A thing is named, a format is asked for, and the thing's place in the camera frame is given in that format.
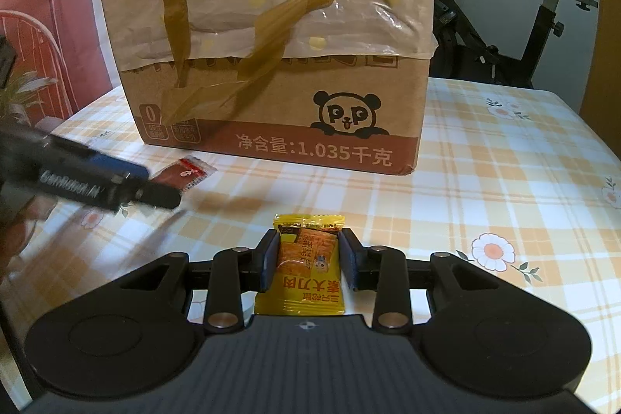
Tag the small dark red snack packet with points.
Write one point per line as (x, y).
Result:
(191, 170)

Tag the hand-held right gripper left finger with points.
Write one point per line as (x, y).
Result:
(270, 261)

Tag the small yellow snack packet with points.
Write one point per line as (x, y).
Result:
(301, 259)

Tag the cardboard box with plastic liner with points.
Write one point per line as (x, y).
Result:
(271, 113)

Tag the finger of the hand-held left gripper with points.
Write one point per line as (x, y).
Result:
(160, 195)
(121, 166)

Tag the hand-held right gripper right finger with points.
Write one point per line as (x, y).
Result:
(347, 259)

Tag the checked floral tablecloth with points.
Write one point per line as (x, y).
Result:
(485, 181)

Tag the wooden panel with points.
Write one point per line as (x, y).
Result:
(604, 103)

